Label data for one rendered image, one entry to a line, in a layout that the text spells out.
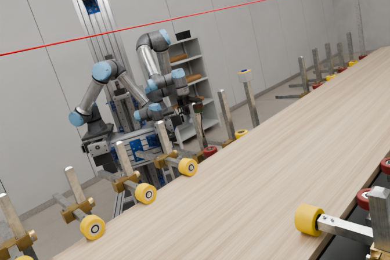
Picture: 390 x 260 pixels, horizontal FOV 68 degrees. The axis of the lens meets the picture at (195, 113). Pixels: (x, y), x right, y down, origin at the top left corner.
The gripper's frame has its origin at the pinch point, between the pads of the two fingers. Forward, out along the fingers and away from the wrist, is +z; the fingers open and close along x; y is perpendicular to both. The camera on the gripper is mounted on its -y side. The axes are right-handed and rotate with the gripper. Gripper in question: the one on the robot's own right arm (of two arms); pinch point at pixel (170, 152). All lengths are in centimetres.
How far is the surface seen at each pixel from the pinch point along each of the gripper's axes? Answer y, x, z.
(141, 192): -56, 53, -14
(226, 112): -34.5, -27.6, -19.8
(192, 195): -70, 38, -7
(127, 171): -34, 47, -17
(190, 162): -56, 25, -14
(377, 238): -141, 41, -17
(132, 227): -64, 64, -7
